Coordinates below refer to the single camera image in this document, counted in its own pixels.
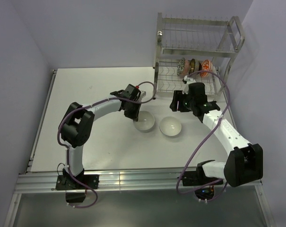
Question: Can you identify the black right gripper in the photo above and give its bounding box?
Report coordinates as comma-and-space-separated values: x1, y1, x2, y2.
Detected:
169, 90, 195, 113

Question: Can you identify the black white floral bowl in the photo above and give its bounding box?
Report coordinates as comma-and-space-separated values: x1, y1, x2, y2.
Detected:
177, 58, 190, 76

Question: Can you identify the brown glazed bowl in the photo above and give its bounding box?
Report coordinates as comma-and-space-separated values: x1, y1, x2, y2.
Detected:
189, 59, 201, 74

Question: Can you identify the orange patterned bowl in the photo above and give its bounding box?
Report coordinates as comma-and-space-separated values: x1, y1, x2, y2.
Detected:
199, 59, 213, 78

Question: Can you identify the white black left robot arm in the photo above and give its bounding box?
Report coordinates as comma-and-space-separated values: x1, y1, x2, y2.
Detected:
57, 84, 146, 189

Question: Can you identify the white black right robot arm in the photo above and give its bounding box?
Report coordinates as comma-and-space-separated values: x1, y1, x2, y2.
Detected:
170, 82, 263, 187

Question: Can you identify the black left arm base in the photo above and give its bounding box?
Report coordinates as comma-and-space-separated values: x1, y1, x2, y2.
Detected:
55, 174, 99, 204

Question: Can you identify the stainless steel dish rack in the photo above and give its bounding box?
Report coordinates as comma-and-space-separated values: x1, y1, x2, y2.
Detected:
153, 13, 245, 96

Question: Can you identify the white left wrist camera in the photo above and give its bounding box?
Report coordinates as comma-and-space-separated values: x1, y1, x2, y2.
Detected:
135, 85, 147, 104

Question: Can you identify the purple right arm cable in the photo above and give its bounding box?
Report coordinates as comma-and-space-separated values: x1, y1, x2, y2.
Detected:
175, 72, 231, 202

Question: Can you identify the aluminium mounting rail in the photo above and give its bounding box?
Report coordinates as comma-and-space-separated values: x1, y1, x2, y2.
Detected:
14, 165, 263, 193

